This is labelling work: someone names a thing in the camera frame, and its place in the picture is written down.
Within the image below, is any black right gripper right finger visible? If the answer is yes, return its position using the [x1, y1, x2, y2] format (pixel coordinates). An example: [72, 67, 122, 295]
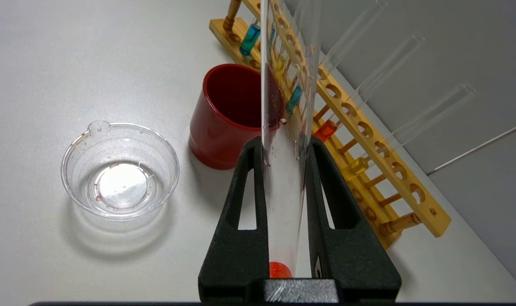
[305, 136, 402, 303]

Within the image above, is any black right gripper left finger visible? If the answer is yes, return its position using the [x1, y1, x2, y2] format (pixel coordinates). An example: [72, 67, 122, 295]
[198, 136, 269, 302]

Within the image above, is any test tube with red liquid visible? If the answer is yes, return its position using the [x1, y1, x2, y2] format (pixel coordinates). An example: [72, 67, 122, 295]
[260, 0, 322, 280]
[314, 35, 425, 142]

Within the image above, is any test tube with yellow liquid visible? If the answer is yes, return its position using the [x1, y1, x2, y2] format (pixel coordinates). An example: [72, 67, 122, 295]
[342, 83, 476, 182]
[268, 25, 292, 85]

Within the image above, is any wooden test tube rack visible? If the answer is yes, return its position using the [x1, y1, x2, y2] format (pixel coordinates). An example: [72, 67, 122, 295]
[209, 0, 452, 249]

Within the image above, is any test tube with teal liquid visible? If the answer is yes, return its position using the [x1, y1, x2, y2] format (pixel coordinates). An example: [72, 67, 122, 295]
[239, 17, 261, 56]
[286, 0, 389, 115]

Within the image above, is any dark red plastic cup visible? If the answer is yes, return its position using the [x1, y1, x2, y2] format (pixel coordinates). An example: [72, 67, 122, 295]
[188, 64, 279, 170]

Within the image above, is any clear plastic spouted bowl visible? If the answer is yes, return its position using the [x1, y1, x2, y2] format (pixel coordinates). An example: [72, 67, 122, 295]
[61, 120, 180, 219]

